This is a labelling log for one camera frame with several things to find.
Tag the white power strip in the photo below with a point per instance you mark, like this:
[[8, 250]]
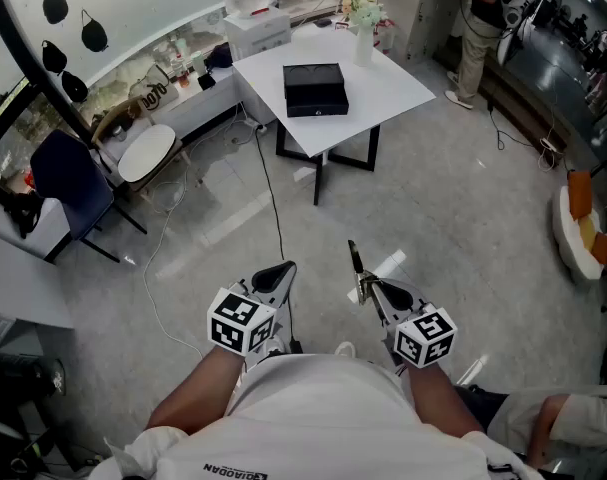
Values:
[[552, 146], [257, 126]]

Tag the beige tote bag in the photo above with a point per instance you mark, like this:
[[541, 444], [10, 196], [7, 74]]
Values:
[[155, 90]]

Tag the small red white packet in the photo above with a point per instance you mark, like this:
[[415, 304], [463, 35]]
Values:
[[342, 25]]

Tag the pastel flower bouquet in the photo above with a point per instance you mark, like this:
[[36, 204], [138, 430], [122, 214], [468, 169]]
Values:
[[364, 10]]

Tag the small black pouch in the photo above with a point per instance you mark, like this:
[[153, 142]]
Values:
[[206, 81]]

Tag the person's left forearm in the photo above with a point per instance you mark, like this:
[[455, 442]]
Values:
[[198, 393]]

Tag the white pegboard panel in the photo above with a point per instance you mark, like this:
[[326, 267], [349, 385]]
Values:
[[148, 3]]

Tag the white vase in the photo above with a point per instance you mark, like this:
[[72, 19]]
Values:
[[363, 48]]

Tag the small black flat object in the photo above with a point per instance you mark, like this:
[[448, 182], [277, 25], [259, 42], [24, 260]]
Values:
[[323, 22]]

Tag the white armchair orange cushions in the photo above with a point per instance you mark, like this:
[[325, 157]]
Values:
[[578, 238]]

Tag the blue chair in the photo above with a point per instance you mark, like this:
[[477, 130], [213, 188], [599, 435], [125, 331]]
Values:
[[70, 183]]

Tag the person's white shoe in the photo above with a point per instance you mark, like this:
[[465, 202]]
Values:
[[345, 349], [277, 344]]

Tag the dark fabric bag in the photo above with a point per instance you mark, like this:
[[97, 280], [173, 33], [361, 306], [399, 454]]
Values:
[[219, 57]]

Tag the wooden chair white cushion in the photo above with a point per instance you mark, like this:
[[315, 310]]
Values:
[[145, 153]]

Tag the grey desk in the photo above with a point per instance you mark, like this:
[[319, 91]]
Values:
[[18, 288]]

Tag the black tray box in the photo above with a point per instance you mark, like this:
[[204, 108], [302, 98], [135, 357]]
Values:
[[315, 90]]

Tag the white desk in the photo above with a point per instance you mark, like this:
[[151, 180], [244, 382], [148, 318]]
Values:
[[53, 223]]

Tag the pale green cup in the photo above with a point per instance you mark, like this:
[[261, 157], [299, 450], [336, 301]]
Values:
[[198, 62]]

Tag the small clear bottle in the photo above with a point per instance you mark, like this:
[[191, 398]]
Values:
[[176, 65]]

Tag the person's white shirt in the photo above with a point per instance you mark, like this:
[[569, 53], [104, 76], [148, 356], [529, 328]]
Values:
[[323, 418]]

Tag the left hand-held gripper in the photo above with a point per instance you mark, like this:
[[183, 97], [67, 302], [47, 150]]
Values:
[[240, 320]]

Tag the white low cabinet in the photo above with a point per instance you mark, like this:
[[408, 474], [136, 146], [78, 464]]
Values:
[[203, 100]]

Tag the white square table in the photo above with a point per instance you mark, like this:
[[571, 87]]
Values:
[[383, 93]]

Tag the bottle of orange liquid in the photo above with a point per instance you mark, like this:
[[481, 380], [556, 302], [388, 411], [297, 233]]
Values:
[[183, 80]]

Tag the person's right forearm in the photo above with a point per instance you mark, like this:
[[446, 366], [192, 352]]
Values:
[[440, 403]]

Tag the white water dispenser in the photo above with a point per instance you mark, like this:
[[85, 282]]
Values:
[[258, 33]]

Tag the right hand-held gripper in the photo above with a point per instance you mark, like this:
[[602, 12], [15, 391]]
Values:
[[425, 338]]

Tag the red white gift bag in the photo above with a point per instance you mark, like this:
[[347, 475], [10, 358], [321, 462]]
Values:
[[385, 35]]

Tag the black bag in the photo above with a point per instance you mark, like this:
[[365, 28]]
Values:
[[25, 213]]

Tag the black cap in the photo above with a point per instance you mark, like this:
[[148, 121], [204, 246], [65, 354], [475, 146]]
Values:
[[54, 7], [75, 88], [54, 58], [94, 34]]

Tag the black window frame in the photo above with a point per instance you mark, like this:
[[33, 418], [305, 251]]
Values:
[[20, 53]]

